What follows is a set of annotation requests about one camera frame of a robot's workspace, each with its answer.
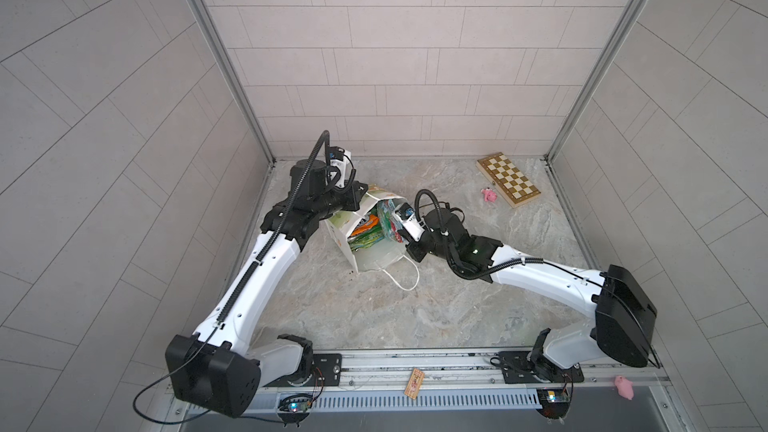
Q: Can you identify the grey metal corner profile left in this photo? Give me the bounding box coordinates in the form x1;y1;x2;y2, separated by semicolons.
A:
187;0;276;164

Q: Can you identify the grey metal corner profile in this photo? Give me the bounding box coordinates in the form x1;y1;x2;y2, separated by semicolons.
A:
187;0;276;164
544;0;648;164

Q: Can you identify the pink toy on rail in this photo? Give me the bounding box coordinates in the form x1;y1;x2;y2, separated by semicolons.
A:
614;375;634;400

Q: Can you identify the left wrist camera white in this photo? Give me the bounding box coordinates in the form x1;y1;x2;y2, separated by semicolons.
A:
326;146;353;190

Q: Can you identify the grey metal corner profile right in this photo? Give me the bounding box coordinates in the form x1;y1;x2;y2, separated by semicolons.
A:
544;0;648;164

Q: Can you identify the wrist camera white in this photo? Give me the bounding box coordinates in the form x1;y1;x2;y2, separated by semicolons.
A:
326;146;353;190
395;202;424;243

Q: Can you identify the left electronics board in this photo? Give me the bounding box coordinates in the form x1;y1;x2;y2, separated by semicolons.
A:
278;393;314;414

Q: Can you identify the right electronics board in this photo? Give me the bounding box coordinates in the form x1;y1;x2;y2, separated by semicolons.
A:
536;388;571;420

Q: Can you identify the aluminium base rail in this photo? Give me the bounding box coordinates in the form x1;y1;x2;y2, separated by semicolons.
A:
251;344;670;396

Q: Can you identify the wooden chessboard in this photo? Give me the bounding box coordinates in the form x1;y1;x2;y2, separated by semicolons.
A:
476;152;541;207

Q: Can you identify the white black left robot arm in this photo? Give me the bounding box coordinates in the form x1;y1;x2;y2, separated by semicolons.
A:
165;148;368;418

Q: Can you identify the orange Fox's candy bag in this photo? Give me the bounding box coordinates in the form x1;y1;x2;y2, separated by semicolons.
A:
350;214;379;237

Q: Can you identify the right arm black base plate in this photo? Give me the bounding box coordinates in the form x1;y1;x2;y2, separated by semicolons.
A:
490;351;584;384

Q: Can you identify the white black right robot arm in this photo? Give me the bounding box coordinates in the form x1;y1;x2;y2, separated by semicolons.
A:
394;204;661;382

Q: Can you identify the electronics board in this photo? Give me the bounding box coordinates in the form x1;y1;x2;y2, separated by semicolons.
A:
536;388;571;420
278;393;314;414

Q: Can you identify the white paper shopping bag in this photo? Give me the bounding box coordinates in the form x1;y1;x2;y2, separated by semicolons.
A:
325;186;420;292

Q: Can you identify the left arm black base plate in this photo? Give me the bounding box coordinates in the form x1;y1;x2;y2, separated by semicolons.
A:
267;353;343;387

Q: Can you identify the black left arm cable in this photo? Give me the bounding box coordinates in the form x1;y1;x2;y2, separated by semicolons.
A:
131;129;332;426

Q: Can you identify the small pink toy on table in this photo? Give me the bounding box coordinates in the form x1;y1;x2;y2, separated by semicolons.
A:
481;188;498;203

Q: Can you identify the teal Fox's candy bag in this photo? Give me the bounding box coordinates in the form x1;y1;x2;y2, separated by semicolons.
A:
376;199;403;243

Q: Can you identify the small wooden tag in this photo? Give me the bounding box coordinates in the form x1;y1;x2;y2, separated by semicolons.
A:
404;368;425;400

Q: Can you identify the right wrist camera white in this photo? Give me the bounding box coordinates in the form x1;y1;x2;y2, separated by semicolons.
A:
395;202;424;243

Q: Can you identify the dark green candy bag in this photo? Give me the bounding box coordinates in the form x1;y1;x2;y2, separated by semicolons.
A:
348;228;385;252

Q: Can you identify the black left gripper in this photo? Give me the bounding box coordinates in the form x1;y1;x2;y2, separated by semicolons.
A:
307;179;368;221

